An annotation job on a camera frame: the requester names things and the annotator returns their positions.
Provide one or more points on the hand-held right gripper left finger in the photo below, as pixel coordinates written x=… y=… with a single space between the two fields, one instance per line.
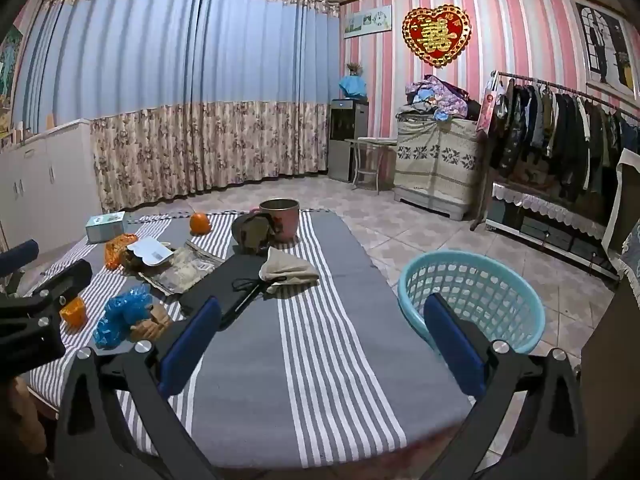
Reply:
x=190 y=345

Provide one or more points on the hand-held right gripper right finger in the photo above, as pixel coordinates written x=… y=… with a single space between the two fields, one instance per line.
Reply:
x=455 y=345

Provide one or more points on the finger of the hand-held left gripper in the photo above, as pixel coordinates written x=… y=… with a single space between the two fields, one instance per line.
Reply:
x=65 y=277
x=20 y=253

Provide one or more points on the teal plastic basket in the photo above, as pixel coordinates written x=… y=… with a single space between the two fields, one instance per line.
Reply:
x=470 y=280

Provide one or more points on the brown printed snack packet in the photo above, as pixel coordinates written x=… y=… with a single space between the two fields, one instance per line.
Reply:
x=185 y=270

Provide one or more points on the white paper card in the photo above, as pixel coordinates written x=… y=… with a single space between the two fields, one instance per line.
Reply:
x=150 y=250

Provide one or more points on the small orange packet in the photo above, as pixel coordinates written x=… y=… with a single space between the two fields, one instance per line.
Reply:
x=75 y=312

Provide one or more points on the orange plastic wrapper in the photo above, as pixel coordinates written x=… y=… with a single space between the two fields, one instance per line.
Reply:
x=114 y=252

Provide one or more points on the teal tissue box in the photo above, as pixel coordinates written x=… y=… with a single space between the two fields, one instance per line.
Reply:
x=102 y=230

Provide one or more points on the blue plastic bag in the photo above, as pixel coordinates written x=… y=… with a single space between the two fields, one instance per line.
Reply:
x=120 y=310

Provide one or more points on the black tablet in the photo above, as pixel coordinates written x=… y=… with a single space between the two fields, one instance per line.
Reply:
x=220 y=280

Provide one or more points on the white cabinet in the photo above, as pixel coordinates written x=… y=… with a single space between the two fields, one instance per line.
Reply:
x=50 y=170

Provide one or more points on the orange fruit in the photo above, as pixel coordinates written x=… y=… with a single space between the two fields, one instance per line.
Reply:
x=200 y=224

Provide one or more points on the dark grey pouch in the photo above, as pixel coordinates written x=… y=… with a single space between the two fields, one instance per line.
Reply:
x=250 y=235

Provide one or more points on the beige cloth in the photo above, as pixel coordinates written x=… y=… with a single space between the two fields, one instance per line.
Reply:
x=287 y=265

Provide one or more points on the grey striped tablecloth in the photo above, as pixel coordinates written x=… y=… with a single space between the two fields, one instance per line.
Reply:
x=325 y=360

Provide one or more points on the low cabinet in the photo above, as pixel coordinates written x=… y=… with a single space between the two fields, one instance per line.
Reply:
x=540 y=232

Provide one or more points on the clothes rack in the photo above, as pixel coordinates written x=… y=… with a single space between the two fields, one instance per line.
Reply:
x=481 y=200

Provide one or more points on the pink mug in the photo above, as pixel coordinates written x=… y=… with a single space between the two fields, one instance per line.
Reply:
x=287 y=225

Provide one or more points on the dark wooden furniture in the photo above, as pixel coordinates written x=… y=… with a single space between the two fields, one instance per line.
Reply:
x=610 y=385

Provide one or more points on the white lace cloth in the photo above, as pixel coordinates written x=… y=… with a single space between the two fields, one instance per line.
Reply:
x=550 y=207

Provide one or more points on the cloth covered cabinet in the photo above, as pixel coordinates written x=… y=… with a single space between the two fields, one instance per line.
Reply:
x=435 y=160

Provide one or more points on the small stool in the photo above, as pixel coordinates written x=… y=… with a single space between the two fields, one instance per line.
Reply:
x=372 y=141

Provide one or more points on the row of hanging clothes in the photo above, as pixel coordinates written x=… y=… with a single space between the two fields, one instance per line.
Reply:
x=560 y=130

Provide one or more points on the pink hanging bag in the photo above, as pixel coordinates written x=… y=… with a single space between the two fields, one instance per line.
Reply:
x=487 y=107

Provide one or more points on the grey water dispenser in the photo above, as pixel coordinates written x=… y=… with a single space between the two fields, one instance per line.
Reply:
x=345 y=130

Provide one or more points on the blue and floral curtain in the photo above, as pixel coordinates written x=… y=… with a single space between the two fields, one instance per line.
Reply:
x=175 y=60

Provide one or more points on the pile of clothes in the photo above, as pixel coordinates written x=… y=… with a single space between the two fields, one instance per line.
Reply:
x=440 y=97

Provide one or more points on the blue wrapped plant pot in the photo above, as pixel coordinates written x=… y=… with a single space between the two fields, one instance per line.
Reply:
x=352 y=87

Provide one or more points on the green wall picture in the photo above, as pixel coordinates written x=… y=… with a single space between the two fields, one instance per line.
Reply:
x=10 y=70

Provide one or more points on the white chair frame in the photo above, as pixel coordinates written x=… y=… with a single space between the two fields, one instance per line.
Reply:
x=617 y=185

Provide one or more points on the red heart wall decoration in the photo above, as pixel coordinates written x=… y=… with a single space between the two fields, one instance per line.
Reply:
x=435 y=35

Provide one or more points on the framed wall poster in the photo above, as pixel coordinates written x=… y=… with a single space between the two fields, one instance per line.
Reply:
x=600 y=45

